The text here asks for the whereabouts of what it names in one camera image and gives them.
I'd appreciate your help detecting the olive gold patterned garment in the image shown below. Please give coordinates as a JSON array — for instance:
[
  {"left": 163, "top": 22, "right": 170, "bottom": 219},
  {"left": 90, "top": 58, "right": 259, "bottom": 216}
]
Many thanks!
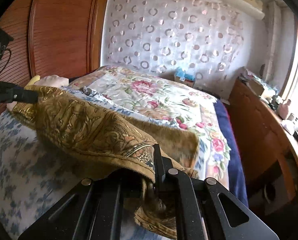
[{"left": 11, "top": 85, "right": 199, "bottom": 239}]

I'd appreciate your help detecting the yellow plush toy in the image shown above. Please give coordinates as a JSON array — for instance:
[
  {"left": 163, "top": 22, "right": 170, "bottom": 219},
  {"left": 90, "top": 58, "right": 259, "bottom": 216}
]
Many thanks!
[{"left": 26, "top": 75, "right": 40, "bottom": 86}]

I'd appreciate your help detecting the beige folded pillow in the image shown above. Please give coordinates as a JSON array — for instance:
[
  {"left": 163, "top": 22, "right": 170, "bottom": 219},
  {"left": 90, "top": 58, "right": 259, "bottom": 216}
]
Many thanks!
[{"left": 7, "top": 75, "right": 69, "bottom": 116}]

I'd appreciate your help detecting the blue floral bed sheet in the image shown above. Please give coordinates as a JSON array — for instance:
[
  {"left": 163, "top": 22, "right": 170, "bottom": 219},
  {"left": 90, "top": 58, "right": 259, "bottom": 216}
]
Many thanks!
[{"left": 0, "top": 86, "right": 179, "bottom": 240}]

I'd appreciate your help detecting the wooden wardrobe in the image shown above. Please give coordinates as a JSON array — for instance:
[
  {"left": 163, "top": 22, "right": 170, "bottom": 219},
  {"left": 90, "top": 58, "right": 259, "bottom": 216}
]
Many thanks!
[{"left": 0, "top": 0, "right": 112, "bottom": 123}]

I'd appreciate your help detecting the wooden headboard shelf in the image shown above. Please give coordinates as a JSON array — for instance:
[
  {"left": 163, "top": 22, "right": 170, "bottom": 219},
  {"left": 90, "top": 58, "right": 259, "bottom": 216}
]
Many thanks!
[{"left": 228, "top": 78, "right": 298, "bottom": 200}]

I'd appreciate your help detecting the floral quilt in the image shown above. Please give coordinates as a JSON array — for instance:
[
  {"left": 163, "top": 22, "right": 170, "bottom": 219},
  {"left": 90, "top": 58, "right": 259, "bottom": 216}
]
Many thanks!
[{"left": 69, "top": 66, "right": 248, "bottom": 204}]

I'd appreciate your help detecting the pink bottle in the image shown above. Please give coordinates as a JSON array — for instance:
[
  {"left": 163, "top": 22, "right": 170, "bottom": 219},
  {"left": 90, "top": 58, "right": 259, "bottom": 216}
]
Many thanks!
[{"left": 277, "top": 99, "right": 291, "bottom": 120}]

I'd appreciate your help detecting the blue tissue box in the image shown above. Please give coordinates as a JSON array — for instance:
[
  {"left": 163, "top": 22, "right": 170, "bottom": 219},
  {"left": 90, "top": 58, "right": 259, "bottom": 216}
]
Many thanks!
[{"left": 174, "top": 67, "right": 196, "bottom": 88}]

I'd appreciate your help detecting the cardboard box on shelf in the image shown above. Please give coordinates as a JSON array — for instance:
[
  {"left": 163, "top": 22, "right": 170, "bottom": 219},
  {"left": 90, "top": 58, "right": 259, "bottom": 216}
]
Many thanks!
[{"left": 246, "top": 79, "right": 265, "bottom": 96}]

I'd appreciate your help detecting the white circle-pattern curtain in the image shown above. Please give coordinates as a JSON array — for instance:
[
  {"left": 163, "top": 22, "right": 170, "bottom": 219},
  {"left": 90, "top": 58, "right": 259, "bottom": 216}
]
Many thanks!
[{"left": 103, "top": 0, "right": 245, "bottom": 91}]

